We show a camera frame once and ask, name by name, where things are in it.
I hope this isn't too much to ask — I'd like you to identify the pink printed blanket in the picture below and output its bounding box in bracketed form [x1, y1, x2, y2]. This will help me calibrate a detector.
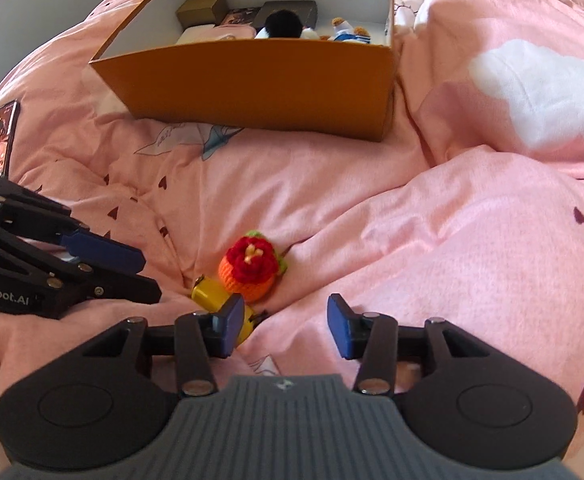
[0, 0, 584, 480]

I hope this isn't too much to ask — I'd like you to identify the brown patterned box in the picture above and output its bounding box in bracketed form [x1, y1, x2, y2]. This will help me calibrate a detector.
[220, 6, 263, 27]

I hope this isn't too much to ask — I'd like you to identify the orange white blue plush dog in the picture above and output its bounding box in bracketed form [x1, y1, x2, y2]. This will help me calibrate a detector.
[322, 16, 373, 46]

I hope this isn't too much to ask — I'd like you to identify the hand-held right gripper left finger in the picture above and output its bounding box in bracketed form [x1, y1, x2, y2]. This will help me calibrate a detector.
[79, 293, 247, 398]

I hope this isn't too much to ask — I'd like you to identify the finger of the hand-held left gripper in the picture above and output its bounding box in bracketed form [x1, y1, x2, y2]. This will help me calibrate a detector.
[0, 215, 163, 307]
[0, 170, 146, 277]

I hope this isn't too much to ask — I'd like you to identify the orange crochet flower toy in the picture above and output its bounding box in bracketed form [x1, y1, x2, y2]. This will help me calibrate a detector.
[218, 230, 289, 305]

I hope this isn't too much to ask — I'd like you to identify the black pompom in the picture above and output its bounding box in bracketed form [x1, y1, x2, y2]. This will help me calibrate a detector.
[263, 9, 306, 40]

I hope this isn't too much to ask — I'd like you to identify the dark grey box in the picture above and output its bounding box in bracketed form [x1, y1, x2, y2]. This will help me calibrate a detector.
[254, 0, 319, 29]

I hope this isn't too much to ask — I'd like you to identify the small gold box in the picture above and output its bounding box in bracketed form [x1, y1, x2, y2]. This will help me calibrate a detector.
[176, 0, 227, 28]

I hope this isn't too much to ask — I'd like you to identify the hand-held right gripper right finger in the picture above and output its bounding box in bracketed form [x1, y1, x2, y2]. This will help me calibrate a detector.
[326, 293, 504, 396]

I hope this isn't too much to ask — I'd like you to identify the orange cardboard box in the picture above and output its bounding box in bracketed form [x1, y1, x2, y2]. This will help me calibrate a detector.
[88, 0, 399, 144]

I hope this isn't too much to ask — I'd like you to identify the pink snap wallet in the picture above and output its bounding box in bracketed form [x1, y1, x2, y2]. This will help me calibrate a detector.
[207, 25, 255, 42]

